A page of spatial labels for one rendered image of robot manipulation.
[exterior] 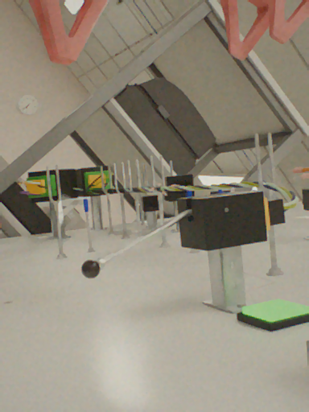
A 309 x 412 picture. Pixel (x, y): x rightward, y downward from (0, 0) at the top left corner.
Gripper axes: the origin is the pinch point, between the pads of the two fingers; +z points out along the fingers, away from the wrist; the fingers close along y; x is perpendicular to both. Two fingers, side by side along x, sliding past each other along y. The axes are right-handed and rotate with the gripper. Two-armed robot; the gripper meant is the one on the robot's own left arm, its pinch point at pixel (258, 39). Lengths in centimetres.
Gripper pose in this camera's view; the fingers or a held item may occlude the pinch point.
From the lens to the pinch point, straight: 48.0
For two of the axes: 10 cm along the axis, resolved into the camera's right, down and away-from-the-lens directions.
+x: -8.5, -3.2, -4.2
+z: -2.9, 9.5, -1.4
